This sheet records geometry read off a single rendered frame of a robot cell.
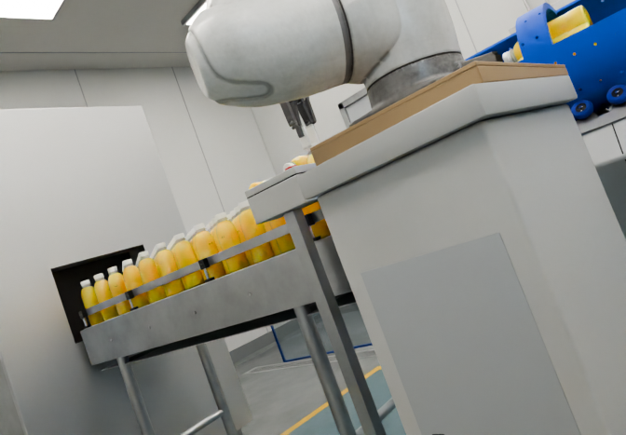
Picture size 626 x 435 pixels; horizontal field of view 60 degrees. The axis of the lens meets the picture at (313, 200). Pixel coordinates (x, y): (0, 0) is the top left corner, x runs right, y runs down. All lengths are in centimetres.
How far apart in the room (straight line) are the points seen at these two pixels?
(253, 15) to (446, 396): 58
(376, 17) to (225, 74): 23
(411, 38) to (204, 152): 566
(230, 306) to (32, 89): 434
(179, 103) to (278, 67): 575
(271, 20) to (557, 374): 57
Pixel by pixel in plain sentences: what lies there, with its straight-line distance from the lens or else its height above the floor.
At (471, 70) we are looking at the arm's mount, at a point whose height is 102.
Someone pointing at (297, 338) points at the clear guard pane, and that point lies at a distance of 240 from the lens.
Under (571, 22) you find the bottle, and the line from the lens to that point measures 143.
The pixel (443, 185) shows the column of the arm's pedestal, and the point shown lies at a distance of 69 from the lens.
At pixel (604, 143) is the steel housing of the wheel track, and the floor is 87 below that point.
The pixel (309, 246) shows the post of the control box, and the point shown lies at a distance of 147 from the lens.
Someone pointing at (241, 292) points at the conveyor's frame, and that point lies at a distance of 180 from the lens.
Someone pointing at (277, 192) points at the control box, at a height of 106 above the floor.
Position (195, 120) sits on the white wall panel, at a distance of 651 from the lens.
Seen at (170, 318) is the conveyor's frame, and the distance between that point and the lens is 213.
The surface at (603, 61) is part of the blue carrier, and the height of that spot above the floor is 104.
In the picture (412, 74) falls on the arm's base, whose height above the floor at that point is 107.
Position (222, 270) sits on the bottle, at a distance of 194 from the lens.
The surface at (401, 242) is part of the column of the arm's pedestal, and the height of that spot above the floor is 85.
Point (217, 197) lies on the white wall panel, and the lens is 626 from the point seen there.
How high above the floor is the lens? 89
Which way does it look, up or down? 4 degrees up
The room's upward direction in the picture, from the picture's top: 21 degrees counter-clockwise
